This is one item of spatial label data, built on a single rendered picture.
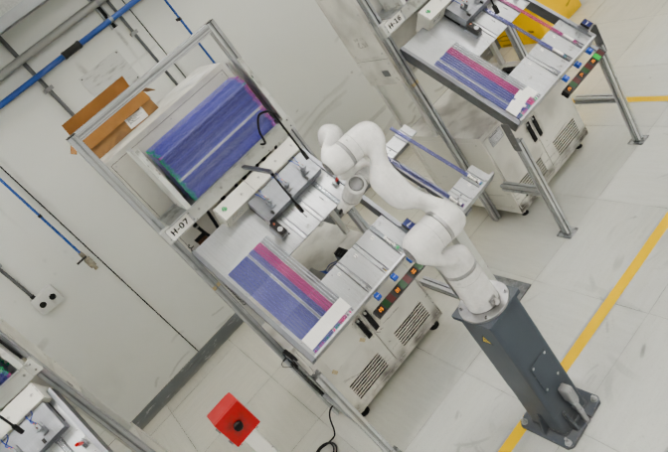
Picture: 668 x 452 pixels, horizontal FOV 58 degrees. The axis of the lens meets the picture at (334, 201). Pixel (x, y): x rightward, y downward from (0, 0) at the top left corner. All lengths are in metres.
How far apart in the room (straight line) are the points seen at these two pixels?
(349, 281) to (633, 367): 1.18
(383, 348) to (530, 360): 0.95
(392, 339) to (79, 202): 2.11
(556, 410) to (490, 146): 1.42
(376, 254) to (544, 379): 0.82
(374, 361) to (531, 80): 1.58
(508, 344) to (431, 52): 1.58
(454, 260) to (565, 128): 1.90
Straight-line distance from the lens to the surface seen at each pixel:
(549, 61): 3.24
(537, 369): 2.37
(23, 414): 2.64
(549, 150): 3.64
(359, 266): 2.57
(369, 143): 1.97
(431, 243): 1.92
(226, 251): 2.65
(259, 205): 2.64
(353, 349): 2.96
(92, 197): 4.03
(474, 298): 2.11
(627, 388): 2.70
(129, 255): 4.14
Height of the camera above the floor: 2.16
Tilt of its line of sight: 26 degrees down
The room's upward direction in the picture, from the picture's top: 38 degrees counter-clockwise
